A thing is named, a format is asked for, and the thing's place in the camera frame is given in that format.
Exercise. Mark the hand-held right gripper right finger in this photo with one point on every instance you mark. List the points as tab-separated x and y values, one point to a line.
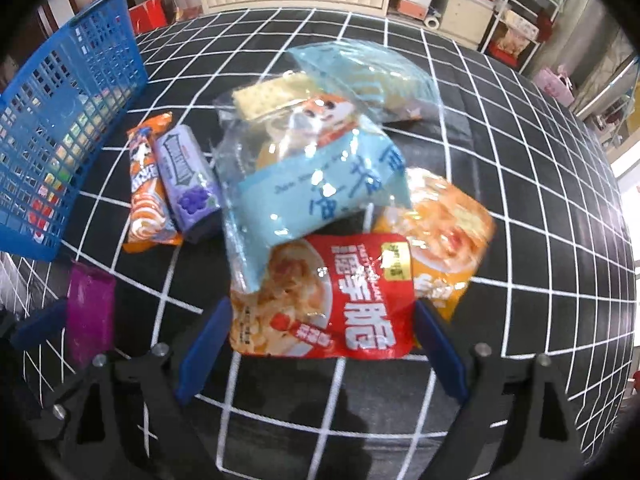
440	355

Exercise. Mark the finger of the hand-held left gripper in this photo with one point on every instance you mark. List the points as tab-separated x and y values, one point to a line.
40	324

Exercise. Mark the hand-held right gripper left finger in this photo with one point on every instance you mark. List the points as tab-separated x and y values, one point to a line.
202	355

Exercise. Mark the magenta snack packet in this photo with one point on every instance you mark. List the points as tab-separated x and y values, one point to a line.
90	310

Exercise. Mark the blue plastic basket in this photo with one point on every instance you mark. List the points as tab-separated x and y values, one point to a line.
20	232

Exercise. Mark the red snack packet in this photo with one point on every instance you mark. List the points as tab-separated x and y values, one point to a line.
350	310

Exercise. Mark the orange chips snack packet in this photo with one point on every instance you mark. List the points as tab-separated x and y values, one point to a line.
450	230

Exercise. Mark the orange wafer snack packet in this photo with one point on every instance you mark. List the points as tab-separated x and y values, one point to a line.
145	195

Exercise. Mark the purple grape candy packet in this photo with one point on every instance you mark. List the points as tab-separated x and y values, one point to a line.
187	180

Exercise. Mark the clear bag with blue label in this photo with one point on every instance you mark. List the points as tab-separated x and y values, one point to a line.
310	195

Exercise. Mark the yellow cracker packet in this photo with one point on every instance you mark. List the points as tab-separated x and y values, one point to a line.
270	92

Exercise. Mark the clear blue printed bag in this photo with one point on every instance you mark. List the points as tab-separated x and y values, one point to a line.
370	75

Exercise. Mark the black checkered tablecloth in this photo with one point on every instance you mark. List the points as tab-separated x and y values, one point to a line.
500	160

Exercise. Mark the pink bag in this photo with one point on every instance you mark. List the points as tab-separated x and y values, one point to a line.
555	85

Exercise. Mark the red paper bag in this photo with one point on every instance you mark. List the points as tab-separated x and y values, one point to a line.
147	14

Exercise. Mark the white paper roll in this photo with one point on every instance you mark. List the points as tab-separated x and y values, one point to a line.
431	22

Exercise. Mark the white shelf rack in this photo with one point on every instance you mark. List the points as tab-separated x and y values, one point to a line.
520	25

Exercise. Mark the orange box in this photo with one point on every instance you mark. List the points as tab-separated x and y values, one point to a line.
412	7

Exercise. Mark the silver standing air conditioner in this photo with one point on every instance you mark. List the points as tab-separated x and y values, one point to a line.
585	15

